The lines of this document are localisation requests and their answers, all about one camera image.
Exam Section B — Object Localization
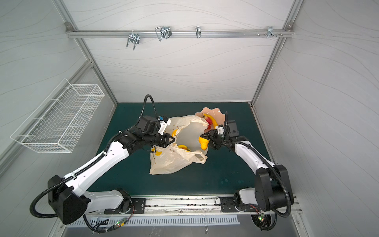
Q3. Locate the yellow pear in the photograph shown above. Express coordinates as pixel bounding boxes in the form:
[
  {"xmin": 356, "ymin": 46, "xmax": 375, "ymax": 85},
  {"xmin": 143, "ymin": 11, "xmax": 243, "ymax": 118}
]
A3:
[{"xmin": 198, "ymin": 137, "xmax": 210, "ymax": 151}]

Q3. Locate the large yellow banana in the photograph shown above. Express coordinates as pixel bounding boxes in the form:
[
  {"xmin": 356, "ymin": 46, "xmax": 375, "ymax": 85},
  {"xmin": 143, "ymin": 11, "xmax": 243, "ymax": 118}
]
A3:
[{"xmin": 178, "ymin": 145, "xmax": 190, "ymax": 151}]

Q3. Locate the cream banana-print plastic bag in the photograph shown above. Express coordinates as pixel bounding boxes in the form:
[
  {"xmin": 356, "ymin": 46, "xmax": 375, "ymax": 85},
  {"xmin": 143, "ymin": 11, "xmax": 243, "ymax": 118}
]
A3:
[{"xmin": 150, "ymin": 115, "xmax": 208, "ymax": 175}]

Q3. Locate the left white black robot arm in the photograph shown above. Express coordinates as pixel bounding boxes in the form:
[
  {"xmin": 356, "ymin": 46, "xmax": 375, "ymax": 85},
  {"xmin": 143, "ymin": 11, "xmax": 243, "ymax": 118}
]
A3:
[{"xmin": 29, "ymin": 114, "xmax": 175, "ymax": 224}]

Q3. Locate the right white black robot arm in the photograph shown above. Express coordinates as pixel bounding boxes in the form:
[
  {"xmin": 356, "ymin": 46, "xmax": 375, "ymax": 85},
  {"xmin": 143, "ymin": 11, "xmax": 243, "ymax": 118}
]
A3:
[{"xmin": 198, "ymin": 120, "xmax": 294, "ymax": 218}]

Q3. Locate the pink scalloped fruit bowl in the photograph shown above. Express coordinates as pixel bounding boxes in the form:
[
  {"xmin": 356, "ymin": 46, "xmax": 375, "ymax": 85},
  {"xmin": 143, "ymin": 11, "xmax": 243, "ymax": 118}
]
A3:
[{"xmin": 195, "ymin": 107, "xmax": 226, "ymax": 132}]

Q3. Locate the red strawberry top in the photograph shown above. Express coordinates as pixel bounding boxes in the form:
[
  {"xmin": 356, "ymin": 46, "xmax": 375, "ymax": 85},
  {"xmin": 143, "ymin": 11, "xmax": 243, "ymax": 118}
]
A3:
[{"xmin": 205, "ymin": 117, "xmax": 213, "ymax": 129}]

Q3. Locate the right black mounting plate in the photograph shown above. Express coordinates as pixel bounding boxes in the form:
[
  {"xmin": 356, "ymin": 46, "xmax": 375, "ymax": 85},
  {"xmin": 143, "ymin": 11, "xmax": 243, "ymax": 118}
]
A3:
[{"xmin": 216, "ymin": 196, "xmax": 262, "ymax": 213}]

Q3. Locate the black mounting plate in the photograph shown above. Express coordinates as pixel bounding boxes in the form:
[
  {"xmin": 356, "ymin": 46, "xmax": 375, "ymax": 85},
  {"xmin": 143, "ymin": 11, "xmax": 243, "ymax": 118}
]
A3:
[
  {"xmin": 104, "ymin": 198, "xmax": 147, "ymax": 215},
  {"xmin": 216, "ymin": 196, "xmax": 262, "ymax": 213}
]

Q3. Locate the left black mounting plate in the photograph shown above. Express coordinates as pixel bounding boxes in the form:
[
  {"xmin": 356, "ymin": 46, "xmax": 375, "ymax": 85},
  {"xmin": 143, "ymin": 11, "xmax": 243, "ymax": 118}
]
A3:
[{"xmin": 104, "ymin": 198, "xmax": 147, "ymax": 215}]

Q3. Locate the metal hook clamp left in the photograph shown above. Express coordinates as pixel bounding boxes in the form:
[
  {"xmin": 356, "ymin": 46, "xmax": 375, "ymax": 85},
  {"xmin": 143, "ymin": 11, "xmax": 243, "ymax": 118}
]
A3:
[{"xmin": 126, "ymin": 32, "xmax": 140, "ymax": 50}]

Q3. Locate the metal hook clamp middle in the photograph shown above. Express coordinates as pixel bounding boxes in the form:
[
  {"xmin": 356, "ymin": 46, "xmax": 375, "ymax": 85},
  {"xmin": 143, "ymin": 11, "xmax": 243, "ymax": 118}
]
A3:
[{"xmin": 155, "ymin": 26, "xmax": 172, "ymax": 41}]

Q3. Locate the metal hook clamp small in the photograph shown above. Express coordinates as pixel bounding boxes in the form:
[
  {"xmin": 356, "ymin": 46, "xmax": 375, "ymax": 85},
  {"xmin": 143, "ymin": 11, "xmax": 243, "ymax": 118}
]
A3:
[{"xmin": 195, "ymin": 26, "xmax": 201, "ymax": 39}]

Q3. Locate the aluminium top crossbar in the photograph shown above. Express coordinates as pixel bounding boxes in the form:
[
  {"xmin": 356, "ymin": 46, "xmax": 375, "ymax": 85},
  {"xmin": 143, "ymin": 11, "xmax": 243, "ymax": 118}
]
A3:
[{"xmin": 66, "ymin": 28, "xmax": 295, "ymax": 39}]

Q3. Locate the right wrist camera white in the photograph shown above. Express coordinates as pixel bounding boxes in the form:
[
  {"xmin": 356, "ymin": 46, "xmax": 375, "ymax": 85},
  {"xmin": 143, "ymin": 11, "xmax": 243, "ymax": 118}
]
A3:
[{"xmin": 216, "ymin": 125, "xmax": 225, "ymax": 136}]

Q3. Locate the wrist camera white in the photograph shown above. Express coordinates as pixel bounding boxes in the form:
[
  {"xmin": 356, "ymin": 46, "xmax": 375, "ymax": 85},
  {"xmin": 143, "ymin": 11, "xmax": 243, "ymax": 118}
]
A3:
[
  {"xmin": 158, "ymin": 116, "xmax": 171, "ymax": 135},
  {"xmin": 216, "ymin": 125, "xmax": 225, "ymax": 136}
]

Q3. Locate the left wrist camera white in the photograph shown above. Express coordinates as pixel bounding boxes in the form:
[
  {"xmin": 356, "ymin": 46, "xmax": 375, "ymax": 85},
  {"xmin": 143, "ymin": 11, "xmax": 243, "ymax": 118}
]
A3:
[{"xmin": 158, "ymin": 116, "xmax": 171, "ymax": 135}]

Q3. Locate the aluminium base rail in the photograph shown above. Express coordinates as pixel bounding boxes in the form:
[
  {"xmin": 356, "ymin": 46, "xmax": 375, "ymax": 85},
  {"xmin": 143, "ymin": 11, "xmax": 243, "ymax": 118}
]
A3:
[{"xmin": 82, "ymin": 194, "xmax": 303, "ymax": 217}]

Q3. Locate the white wire basket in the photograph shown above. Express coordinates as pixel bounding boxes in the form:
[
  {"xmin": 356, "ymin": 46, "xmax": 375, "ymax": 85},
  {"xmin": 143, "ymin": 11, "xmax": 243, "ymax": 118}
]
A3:
[{"xmin": 11, "ymin": 79, "xmax": 105, "ymax": 154}]

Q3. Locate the left black base cable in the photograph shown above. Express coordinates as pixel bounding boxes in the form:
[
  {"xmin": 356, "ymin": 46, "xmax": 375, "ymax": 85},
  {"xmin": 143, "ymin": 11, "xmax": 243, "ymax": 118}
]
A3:
[{"xmin": 82, "ymin": 205, "xmax": 135, "ymax": 234}]

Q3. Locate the black base cable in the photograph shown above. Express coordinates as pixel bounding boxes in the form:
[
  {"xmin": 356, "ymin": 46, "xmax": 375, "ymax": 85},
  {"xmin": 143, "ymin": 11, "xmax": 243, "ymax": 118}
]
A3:
[
  {"xmin": 82, "ymin": 205, "xmax": 135, "ymax": 234},
  {"xmin": 251, "ymin": 211, "xmax": 277, "ymax": 231}
]

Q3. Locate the right black base cable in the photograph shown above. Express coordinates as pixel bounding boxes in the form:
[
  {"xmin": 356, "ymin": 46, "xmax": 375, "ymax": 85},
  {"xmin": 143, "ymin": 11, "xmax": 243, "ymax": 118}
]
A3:
[{"xmin": 251, "ymin": 211, "xmax": 277, "ymax": 231}]

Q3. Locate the white slotted cable duct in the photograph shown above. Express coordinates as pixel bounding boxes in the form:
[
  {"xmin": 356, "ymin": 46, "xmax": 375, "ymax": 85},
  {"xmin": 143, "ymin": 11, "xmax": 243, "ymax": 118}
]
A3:
[{"xmin": 68, "ymin": 215, "xmax": 240, "ymax": 228}]

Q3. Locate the metal bracket clamp right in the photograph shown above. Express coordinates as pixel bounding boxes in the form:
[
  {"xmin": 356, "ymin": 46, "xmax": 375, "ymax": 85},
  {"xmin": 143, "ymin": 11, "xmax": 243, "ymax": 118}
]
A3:
[{"xmin": 257, "ymin": 26, "xmax": 283, "ymax": 38}]

